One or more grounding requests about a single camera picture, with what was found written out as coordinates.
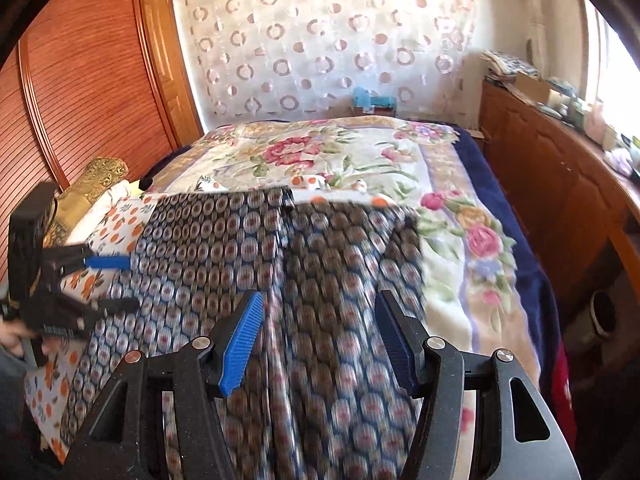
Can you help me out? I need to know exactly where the white pillow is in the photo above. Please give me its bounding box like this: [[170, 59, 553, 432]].
[[65, 179, 148, 247]]

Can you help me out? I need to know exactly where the person's left forearm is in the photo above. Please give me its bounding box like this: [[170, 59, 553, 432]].
[[0, 352, 32, 461]]

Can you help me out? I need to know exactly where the red cloth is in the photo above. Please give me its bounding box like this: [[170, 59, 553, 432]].
[[549, 342, 577, 413]]

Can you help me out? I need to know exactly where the dark round bin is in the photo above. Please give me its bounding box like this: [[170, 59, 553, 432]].
[[587, 289, 623, 338]]

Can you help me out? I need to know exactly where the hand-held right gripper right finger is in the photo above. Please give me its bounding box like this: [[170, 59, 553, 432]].
[[373, 289, 582, 480]]

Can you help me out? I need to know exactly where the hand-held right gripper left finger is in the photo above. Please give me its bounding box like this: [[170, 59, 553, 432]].
[[61, 290, 266, 480]]

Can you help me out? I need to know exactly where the sheer circle-patterned curtain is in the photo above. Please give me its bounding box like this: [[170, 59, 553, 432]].
[[171, 0, 477, 128]]

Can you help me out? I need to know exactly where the wooden side panel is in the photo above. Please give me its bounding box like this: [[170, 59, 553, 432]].
[[139, 0, 205, 148]]

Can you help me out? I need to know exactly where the person's left hand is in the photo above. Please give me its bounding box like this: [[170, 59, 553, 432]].
[[0, 320, 57, 361]]

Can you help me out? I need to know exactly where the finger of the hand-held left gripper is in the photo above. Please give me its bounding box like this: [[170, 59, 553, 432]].
[[49, 244, 132, 277], [59, 288, 142, 332]]

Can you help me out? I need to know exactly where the teal plastic object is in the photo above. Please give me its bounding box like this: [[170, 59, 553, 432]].
[[351, 86, 399, 117]]

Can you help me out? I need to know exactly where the navy patterned satin shirt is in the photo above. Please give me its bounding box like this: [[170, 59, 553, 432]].
[[59, 185, 427, 480]]

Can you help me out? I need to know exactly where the gold embroidered cushion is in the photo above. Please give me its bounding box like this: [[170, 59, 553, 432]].
[[47, 156, 129, 253]]

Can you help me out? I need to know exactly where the floral plush blanket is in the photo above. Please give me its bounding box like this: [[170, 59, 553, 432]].
[[149, 116, 548, 436]]

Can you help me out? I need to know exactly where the bright window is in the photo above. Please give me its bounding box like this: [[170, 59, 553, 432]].
[[580, 0, 640, 137]]

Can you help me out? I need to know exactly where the navy blue blanket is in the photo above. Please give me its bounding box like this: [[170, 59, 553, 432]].
[[452, 124, 568, 391]]

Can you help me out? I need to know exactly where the wooden slatted headboard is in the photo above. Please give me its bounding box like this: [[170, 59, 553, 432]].
[[0, 0, 173, 286]]

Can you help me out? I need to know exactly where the white orange-print sheet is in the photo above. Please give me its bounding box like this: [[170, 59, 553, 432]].
[[22, 174, 386, 463]]

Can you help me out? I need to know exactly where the cardboard box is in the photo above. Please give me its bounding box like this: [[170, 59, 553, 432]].
[[514, 71, 552, 105]]

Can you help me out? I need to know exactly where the wooden cabinet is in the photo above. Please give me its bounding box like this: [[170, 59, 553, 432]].
[[476, 79, 640, 313]]

